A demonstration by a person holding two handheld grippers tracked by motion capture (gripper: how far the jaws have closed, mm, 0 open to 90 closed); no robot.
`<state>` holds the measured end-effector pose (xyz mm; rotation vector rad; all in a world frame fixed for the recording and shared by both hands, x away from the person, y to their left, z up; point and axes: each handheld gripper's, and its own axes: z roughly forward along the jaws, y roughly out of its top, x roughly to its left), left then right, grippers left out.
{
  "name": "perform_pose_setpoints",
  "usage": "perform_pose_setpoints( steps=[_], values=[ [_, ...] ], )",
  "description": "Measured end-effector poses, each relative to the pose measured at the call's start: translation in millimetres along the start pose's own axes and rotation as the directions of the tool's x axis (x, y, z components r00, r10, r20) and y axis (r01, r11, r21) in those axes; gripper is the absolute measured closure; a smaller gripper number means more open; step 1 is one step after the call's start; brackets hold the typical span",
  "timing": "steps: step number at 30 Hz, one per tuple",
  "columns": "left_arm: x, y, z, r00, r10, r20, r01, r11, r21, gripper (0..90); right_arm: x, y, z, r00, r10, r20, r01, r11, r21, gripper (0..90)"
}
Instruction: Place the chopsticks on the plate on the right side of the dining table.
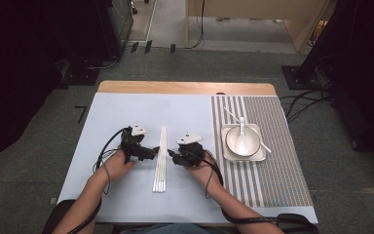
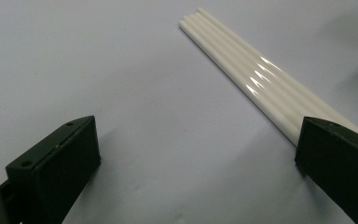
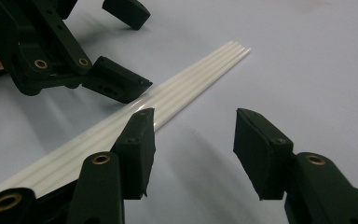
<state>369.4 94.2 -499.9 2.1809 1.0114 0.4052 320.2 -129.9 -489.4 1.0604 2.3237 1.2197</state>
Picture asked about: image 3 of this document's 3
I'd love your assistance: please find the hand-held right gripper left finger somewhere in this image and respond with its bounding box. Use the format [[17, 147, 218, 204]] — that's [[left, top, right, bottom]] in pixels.
[[110, 107, 157, 200]]

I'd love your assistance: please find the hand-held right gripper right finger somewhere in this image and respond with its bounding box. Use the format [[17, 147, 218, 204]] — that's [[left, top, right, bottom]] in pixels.
[[232, 107, 295, 201]]

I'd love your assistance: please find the row of white chopsticks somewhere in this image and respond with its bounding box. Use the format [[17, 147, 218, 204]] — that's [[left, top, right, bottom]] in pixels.
[[0, 40, 252, 203]]

